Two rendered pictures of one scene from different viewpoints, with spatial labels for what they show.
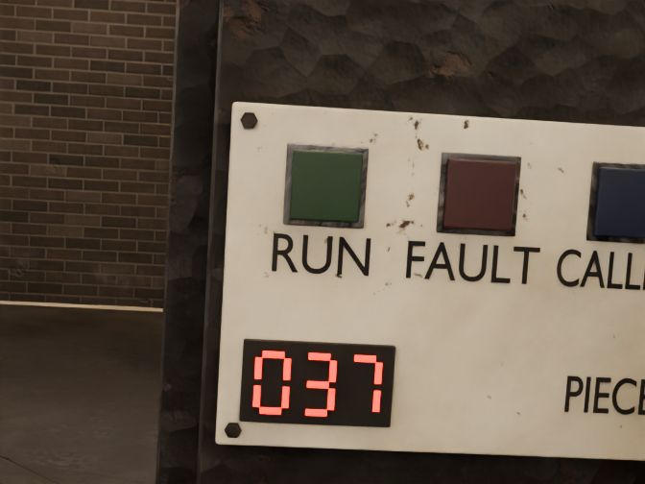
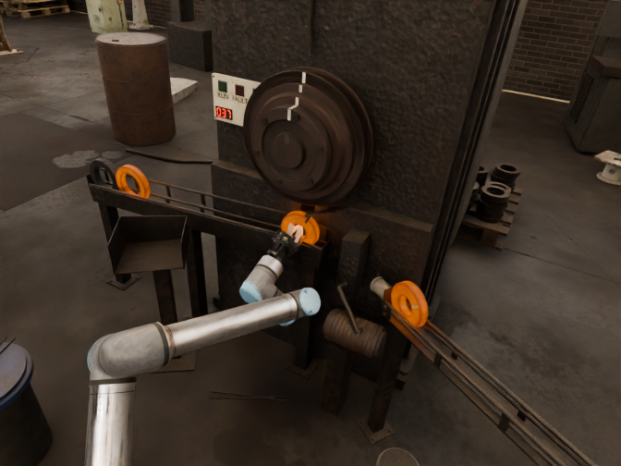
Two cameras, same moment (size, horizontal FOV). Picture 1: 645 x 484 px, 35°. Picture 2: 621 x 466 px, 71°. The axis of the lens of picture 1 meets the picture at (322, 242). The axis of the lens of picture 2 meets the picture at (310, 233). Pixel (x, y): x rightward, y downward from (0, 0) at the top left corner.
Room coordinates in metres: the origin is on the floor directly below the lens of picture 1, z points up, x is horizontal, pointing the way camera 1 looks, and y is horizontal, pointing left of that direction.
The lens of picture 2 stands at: (-0.79, -1.17, 1.69)
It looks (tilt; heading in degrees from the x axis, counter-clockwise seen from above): 34 degrees down; 29
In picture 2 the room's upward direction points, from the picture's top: 5 degrees clockwise
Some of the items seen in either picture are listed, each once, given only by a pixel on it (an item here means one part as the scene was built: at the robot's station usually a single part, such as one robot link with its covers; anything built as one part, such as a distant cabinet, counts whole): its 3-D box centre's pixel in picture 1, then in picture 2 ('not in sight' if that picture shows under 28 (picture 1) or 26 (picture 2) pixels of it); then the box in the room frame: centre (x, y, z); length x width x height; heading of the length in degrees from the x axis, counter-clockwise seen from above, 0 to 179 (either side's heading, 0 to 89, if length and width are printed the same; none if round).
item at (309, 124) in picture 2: not in sight; (290, 149); (0.35, -0.43, 1.11); 0.28 x 0.06 x 0.28; 94
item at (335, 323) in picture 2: not in sight; (348, 368); (0.34, -0.76, 0.27); 0.22 x 0.13 x 0.53; 94
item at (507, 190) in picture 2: not in sight; (439, 177); (2.43, -0.49, 0.22); 1.20 x 0.81 x 0.44; 92
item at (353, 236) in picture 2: not in sight; (353, 260); (0.48, -0.66, 0.68); 0.11 x 0.08 x 0.24; 4
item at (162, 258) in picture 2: not in sight; (161, 299); (0.13, 0.06, 0.36); 0.26 x 0.20 x 0.72; 129
